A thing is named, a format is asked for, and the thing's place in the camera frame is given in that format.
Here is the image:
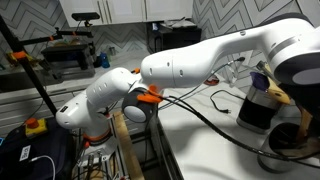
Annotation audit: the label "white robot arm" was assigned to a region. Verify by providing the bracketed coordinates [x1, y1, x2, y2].
[56, 13, 320, 143]

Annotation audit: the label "metallic utensil holder bucket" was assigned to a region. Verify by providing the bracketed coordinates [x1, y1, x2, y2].
[236, 86, 281, 134]

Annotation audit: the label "purple silicone utensil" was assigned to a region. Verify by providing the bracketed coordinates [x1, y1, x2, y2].
[250, 72, 270, 91]

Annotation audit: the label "red round object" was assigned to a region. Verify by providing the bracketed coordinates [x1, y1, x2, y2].
[205, 75, 220, 86]

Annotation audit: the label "black microwave oven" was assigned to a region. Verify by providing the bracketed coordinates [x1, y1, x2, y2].
[146, 23, 202, 53]

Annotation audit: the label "blue bottle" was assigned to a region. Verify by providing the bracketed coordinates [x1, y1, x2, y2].
[100, 52, 110, 68]

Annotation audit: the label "wooden plank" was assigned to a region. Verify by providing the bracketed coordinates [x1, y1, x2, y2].
[113, 111, 145, 180]

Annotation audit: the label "white upper cabinets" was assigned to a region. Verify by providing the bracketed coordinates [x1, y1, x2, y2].
[59, 0, 193, 27]

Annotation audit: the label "black toaster appliance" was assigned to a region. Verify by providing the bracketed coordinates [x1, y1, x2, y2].
[41, 44, 95, 81]

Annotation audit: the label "wooden spatula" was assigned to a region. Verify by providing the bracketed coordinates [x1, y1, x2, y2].
[256, 61, 291, 104]

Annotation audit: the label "yellow emergency stop box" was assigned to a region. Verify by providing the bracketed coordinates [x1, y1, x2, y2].
[25, 118, 48, 138]

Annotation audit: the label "black tripod pole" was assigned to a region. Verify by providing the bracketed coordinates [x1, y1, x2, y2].
[0, 15, 93, 116]

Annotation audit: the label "black corrugated cable conduit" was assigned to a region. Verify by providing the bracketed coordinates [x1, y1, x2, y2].
[162, 95, 320, 162]

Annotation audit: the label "thin black power cord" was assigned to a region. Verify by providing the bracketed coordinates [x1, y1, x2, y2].
[209, 89, 246, 115]

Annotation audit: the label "black camera on stand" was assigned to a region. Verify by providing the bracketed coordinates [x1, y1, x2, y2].
[71, 12, 100, 27]

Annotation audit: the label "white charging cable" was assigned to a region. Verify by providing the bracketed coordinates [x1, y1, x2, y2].
[30, 154, 56, 180]

